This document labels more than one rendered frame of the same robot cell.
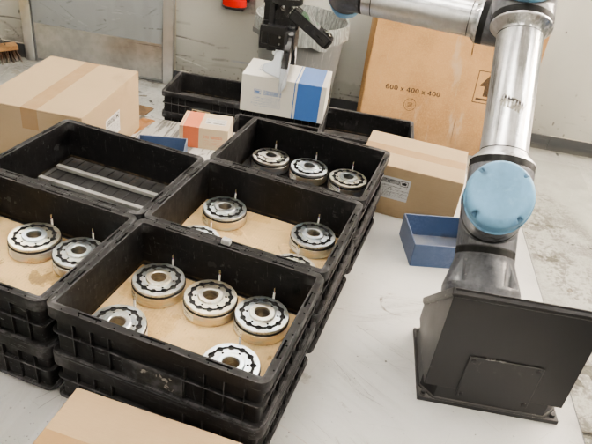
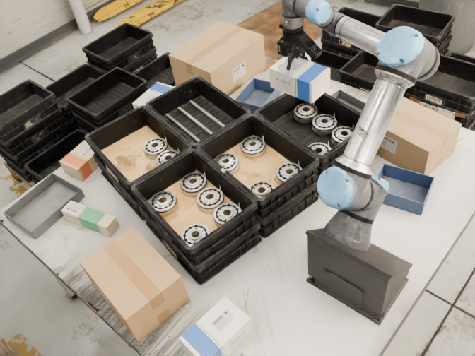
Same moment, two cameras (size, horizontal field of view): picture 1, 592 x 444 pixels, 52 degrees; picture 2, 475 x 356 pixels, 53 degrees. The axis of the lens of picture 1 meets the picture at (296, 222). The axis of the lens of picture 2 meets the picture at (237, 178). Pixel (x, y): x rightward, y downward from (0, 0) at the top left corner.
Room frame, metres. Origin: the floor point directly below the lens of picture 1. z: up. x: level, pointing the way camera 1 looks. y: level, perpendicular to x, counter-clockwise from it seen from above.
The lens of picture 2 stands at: (0.09, -0.76, 2.18)
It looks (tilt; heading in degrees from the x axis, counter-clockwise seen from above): 46 degrees down; 43
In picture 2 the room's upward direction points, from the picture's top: 9 degrees counter-clockwise
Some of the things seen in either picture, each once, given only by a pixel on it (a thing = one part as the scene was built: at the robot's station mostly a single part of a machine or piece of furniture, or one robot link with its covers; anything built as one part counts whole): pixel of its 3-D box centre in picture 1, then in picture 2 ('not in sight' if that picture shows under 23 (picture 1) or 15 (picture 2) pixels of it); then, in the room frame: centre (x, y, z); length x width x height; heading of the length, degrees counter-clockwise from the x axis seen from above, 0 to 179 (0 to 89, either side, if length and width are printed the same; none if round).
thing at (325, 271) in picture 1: (258, 213); (256, 155); (1.11, 0.08, 0.92); 0.40 x 0.30 x 0.02; 75
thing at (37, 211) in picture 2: not in sight; (44, 204); (0.56, 0.83, 0.73); 0.27 x 0.20 x 0.05; 1
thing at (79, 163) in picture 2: not in sight; (83, 160); (0.83, 0.88, 0.74); 0.16 x 0.12 x 0.07; 4
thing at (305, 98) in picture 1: (286, 90); (299, 78); (1.41, 0.07, 1.09); 0.20 x 0.12 x 0.09; 86
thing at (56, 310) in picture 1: (194, 293); (192, 196); (0.82, 0.16, 0.92); 0.40 x 0.30 x 0.02; 75
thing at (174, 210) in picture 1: (256, 233); (256, 164); (1.11, 0.08, 0.87); 0.40 x 0.30 x 0.11; 75
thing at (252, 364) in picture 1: (230, 366); (195, 235); (0.72, 0.07, 0.86); 0.10 x 0.10 x 0.01
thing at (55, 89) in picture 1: (67, 114); (218, 61); (1.69, 0.74, 0.80); 0.40 x 0.30 x 0.20; 175
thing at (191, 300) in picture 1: (210, 297); (210, 197); (0.88, 0.14, 0.86); 0.10 x 0.10 x 0.01
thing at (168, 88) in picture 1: (208, 118); (355, 44); (2.87, 0.53, 0.31); 0.40 x 0.30 x 0.34; 86
